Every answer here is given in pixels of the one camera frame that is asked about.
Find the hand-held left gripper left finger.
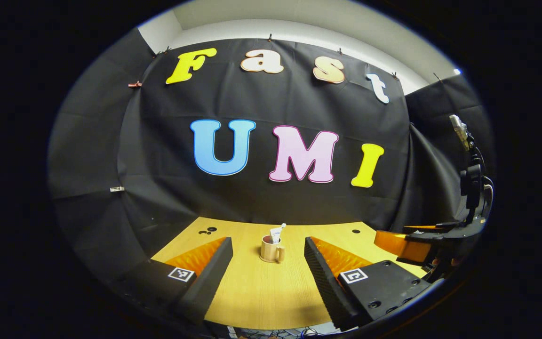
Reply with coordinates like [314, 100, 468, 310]
[111, 236, 234, 326]

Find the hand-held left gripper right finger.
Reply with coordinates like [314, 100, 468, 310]
[304, 236, 434, 332]

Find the beige cup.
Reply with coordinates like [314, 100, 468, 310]
[260, 234, 286, 263]

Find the black backdrop cloth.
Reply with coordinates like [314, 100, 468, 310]
[48, 28, 495, 292]

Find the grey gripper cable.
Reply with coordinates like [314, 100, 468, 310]
[482, 176, 494, 215]

